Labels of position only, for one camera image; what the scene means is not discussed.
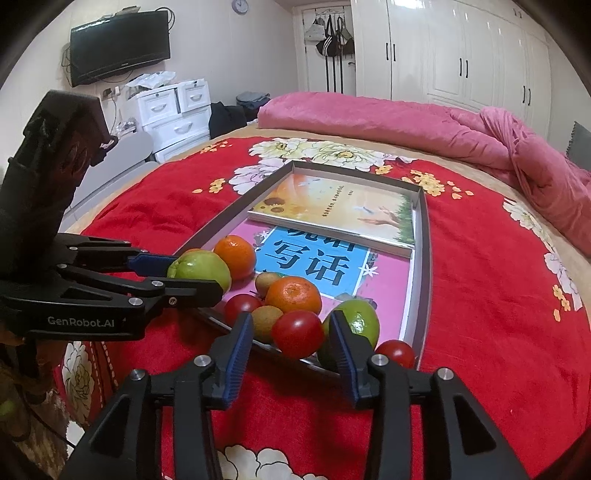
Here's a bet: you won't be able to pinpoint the grey shallow cardboard box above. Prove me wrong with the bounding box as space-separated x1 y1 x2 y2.
173 160 432 372

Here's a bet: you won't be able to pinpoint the small brown-green kiwi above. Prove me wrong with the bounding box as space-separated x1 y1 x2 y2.
255 272 283 298
252 305 284 343

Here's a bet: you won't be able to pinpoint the white door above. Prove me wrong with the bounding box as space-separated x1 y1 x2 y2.
300 4 358 95

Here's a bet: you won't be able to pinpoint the white wardrobe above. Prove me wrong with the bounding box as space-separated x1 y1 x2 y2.
351 0 555 139

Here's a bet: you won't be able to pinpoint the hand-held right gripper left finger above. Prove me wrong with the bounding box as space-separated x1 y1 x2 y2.
60 312 254 480

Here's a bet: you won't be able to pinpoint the clear plastic bag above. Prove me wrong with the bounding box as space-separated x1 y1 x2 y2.
124 71 178 90

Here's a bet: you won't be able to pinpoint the black bag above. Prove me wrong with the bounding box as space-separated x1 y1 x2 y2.
209 102 247 139

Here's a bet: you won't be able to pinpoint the folded dark clothes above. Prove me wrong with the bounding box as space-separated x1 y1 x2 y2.
236 91 271 112

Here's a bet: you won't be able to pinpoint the white drawer cabinet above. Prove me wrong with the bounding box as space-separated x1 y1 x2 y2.
119 78 213 163

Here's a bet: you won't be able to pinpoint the green jujube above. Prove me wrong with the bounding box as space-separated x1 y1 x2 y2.
318 298 380 370
167 250 232 294

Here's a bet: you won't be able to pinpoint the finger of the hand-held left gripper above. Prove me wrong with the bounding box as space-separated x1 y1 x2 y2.
53 264 225 315
55 233 181 275

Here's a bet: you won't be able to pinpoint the hanging bags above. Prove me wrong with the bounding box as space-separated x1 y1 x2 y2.
304 14 356 90

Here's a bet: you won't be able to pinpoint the red cherry tomato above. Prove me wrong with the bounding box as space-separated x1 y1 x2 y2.
271 310 325 360
375 340 416 368
224 294 262 326

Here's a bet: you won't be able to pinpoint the black wall television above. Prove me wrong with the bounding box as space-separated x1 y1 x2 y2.
69 10 172 88

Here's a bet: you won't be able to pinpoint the pink duvet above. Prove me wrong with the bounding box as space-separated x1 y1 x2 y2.
257 91 591 257

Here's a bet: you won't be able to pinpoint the red floral blanket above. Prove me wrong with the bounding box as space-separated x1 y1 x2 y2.
53 136 591 480

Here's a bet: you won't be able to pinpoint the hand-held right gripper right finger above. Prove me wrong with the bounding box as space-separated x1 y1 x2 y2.
329 310 529 480

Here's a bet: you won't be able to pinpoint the sunflower cover book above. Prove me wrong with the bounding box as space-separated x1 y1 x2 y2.
248 175 415 257

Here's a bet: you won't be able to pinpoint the pink workbook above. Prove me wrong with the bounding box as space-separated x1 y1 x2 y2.
226 224 414 342

